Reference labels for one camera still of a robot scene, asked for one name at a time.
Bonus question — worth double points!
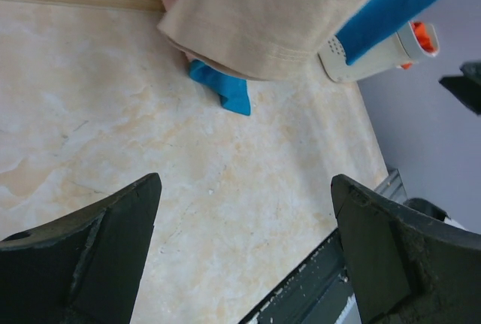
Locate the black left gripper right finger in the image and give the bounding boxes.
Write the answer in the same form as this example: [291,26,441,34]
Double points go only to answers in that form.
[331,174,480,323]

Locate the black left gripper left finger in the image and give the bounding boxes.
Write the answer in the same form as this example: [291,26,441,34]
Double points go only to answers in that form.
[1,173,162,323]

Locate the teal blue hanging t-shirt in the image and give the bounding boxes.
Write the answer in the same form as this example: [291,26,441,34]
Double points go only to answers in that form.
[189,0,436,116]

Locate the beige hanging t-shirt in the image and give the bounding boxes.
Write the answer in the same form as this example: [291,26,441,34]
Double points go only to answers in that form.
[158,0,369,80]

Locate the white laundry basket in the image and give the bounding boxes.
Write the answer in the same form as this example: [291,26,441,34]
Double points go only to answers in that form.
[317,20,440,83]

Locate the orange garment in basket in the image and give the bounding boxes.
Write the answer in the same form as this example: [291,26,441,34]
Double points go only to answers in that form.
[397,21,440,70]

